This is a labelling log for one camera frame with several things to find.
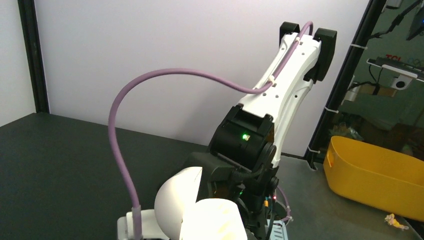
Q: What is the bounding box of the white earbud charging case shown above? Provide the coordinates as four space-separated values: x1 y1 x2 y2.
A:
154 166 248 240

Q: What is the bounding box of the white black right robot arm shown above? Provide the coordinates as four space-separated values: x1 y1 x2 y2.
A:
184 22 338 240

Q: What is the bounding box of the yellow plastic bin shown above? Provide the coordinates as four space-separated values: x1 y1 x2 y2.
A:
323 136 424 222

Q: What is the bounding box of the black keyboard on shelf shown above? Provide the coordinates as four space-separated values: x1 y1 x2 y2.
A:
366 57 424 82

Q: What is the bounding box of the black rear right frame post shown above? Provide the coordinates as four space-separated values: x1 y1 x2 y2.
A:
304 0 386 170

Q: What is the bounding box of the black frame post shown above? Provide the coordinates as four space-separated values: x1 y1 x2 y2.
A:
17 0 50 114
304 0 386 170

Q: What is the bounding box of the black rear left frame post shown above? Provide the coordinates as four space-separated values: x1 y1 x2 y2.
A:
17 0 50 114

